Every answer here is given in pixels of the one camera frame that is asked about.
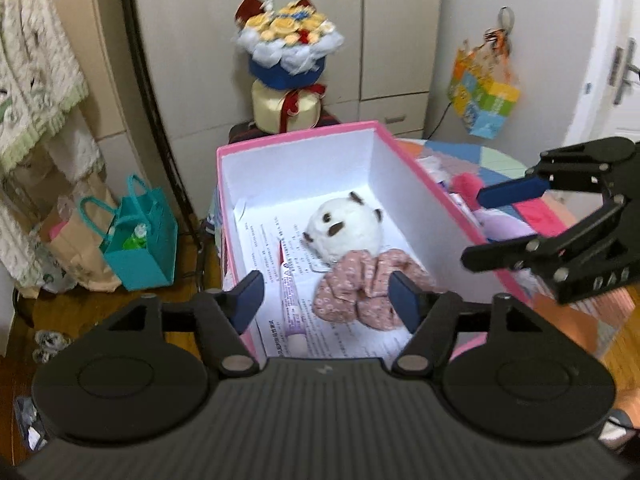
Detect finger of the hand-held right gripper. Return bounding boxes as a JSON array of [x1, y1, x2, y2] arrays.
[[476, 137, 639, 209], [460, 197, 627, 284]]

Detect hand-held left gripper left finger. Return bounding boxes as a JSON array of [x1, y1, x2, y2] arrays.
[[97, 270, 265, 380]]

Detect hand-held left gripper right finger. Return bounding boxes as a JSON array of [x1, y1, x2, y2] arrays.
[[389, 271, 551, 378]]

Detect lavender cloth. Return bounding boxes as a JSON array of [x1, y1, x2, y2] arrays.
[[472, 207, 536, 246]]

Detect magenta cloth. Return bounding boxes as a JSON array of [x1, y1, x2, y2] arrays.
[[512, 199, 571, 238]]

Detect pink cardboard box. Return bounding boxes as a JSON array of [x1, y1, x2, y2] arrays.
[[215, 120, 537, 367]]

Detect patchwork checked blanket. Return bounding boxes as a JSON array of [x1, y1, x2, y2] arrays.
[[397, 136, 640, 361]]

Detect pink fluffy plush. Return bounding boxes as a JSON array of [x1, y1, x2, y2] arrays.
[[450, 171, 488, 201]]

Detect pink floral fabric scrunchie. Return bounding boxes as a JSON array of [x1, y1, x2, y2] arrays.
[[312, 249, 442, 332]]

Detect pink ointment tube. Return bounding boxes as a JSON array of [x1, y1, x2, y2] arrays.
[[277, 240, 314, 356]]

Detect printed paper sheet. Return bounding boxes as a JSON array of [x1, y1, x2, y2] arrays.
[[234, 209, 416, 361]]

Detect white panda plush toy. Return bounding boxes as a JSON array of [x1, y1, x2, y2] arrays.
[[302, 191, 385, 267]]

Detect colourful paper gift bag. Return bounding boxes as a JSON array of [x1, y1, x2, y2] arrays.
[[446, 30, 522, 140]]

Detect teal tote bag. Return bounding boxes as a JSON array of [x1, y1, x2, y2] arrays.
[[77, 175, 179, 292]]

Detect dark stool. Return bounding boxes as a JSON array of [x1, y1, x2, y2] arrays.
[[228, 112, 342, 147]]

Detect brown paper bag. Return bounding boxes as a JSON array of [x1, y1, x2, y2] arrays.
[[47, 180, 123, 295]]

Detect white door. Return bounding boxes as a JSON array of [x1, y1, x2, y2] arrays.
[[564, 0, 640, 147]]

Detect cream round box red ribbon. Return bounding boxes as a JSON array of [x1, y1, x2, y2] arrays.
[[251, 80, 327, 135]]

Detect beige wardrobe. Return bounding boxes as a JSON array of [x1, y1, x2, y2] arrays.
[[90, 0, 453, 223]]

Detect grey slippers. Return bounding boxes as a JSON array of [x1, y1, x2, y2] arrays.
[[32, 329, 74, 366]]

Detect black clothes rack pole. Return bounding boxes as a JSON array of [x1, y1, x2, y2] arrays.
[[116, 0, 202, 243]]

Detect flower bouquet in blue box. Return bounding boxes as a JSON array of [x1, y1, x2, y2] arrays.
[[230, 0, 346, 92]]

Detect cream green knitted cardigan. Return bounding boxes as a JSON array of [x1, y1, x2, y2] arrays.
[[0, 0, 92, 173]]

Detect black cable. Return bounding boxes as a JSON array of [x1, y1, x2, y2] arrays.
[[426, 99, 454, 142]]

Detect metal door handle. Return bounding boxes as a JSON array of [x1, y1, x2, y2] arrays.
[[609, 39, 640, 106]]

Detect wall hook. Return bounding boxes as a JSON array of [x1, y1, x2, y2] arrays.
[[492, 6, 517, 32]]

